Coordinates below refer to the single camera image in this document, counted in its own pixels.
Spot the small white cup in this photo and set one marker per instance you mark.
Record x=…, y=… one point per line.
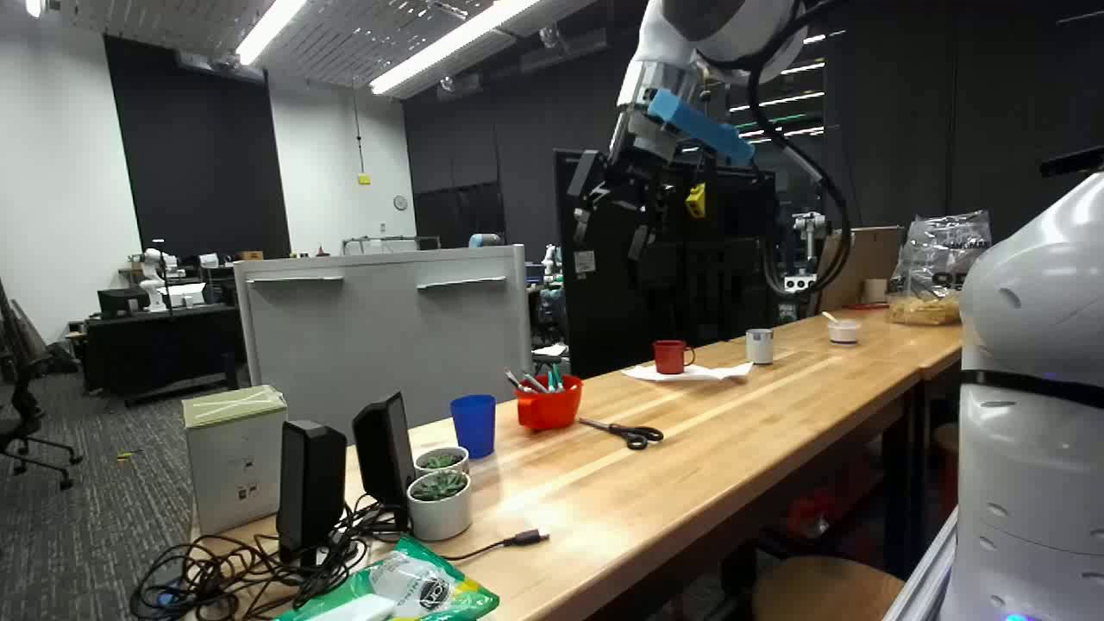
x=760, y=347

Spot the small white machine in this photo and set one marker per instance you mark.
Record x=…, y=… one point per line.
x=154, y=277

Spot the black background desk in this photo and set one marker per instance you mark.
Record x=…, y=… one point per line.
x=158, y=351

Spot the red box under table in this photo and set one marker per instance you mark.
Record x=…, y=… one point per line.
x=821, y=520

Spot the dark red mug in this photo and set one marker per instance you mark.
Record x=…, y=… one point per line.
x=669, y=355

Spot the black cabinet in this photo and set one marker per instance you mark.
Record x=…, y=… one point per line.
x=690, y=313

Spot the yellow tag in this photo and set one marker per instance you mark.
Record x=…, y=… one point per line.
x=693, y=202

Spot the small white plant pot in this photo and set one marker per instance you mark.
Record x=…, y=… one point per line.
x=442, y=461

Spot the white door label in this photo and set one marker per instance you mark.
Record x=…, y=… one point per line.
x=584, y=262

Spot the slim marker pen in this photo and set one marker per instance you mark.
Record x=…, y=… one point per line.
x=516, y=380

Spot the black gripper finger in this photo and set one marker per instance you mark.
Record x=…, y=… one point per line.
x=638, y=246
x=584, y=190

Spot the brown cardboard box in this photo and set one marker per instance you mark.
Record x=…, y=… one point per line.
x=855, y=262

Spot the white paper sheet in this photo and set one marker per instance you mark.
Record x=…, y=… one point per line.
x=702, y=373

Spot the black wall panel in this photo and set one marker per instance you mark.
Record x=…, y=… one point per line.
x=193, y=148

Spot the black office chair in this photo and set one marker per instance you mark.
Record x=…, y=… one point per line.
x=17, y=400

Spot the green wet wipes pack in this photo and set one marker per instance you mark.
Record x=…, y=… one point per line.
x=396, y=590

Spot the black desktop speaker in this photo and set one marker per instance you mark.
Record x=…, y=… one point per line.
x=379, y=452
x=307, y=488

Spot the long ceiling light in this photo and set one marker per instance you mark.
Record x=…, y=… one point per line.
x=269, y=29
x=454, y=41

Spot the small paper cup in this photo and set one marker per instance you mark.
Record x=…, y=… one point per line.
x=878, y=290

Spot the orange red pen cup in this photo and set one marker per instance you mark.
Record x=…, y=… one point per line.
x=550, y=412

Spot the white box with pale lid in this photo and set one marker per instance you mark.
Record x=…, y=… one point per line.
x=232, y=468

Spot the clear plastic bag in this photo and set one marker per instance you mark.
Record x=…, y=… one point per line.
x=943, y=252

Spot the yellow snack bag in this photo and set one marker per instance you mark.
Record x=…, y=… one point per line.
x=924, y=313

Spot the large white plant pot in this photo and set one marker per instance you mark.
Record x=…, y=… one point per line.
x=438, y=511

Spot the black scissors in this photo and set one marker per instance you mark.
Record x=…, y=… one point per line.
x=610, y=431

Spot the yellow wall sign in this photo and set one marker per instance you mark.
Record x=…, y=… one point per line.
x=364, y=176

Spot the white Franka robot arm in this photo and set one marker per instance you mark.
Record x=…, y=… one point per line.
x=1037, y=461

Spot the white bowl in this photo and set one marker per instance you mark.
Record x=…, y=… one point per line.
x=846, y=332

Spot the blue plastic cup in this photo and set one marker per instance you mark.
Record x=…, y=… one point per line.
x=473, y=428

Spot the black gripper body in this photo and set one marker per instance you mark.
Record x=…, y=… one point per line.
x=657, y=174

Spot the round wooden stool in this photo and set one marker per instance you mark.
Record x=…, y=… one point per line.
x=821, y=590

